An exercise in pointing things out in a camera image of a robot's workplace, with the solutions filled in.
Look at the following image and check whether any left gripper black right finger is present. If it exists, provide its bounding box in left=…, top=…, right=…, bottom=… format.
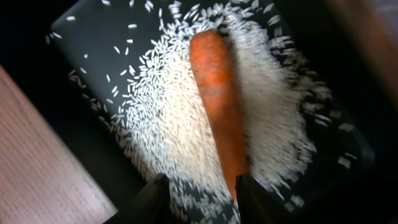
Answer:
left=235, top=174, right=295, bottom=224

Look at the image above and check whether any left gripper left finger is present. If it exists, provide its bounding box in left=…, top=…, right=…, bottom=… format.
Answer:
left=104, top=173, right=171, bottom=224

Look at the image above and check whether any white rice pile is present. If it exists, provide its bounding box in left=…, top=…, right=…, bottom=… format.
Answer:
left=45, top=0, right=358, bottom=224

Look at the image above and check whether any orange carrot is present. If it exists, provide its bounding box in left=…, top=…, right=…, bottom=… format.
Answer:
left=189, top=30, right=249, bottom=200

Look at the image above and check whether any black plastic tray bin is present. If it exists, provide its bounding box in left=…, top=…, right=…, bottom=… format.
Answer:
left=1, top=1, right=397, bottom=223

